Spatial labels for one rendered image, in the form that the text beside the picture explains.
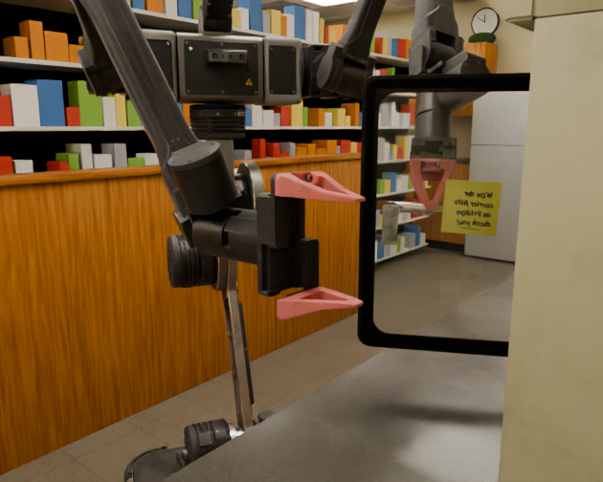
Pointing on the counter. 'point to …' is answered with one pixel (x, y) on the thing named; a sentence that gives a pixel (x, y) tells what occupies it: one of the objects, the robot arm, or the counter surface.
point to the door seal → (371, 204)
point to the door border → (376, 193)
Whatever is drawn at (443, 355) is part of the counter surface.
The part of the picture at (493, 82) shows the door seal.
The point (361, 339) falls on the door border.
